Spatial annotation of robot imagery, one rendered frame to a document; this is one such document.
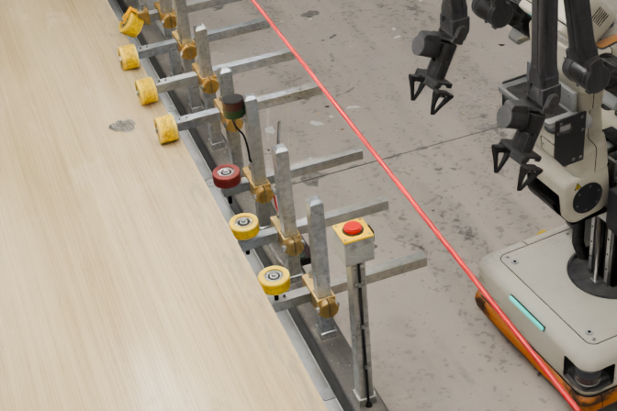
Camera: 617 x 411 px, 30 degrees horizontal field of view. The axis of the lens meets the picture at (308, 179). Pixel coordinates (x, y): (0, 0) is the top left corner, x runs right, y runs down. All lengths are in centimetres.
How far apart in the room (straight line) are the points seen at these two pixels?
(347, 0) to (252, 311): 362
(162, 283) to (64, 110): 98
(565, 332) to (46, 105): 178
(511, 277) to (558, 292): 16
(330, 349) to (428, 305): 122
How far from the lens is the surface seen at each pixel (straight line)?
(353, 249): 249
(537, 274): 386
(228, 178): 327
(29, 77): 398
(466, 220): 454
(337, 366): 294
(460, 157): 490
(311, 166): 337
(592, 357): 360
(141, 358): 275
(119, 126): 359
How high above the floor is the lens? 275
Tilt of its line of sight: 35 degrees down
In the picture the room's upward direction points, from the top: 5 degrees counter-clockwise
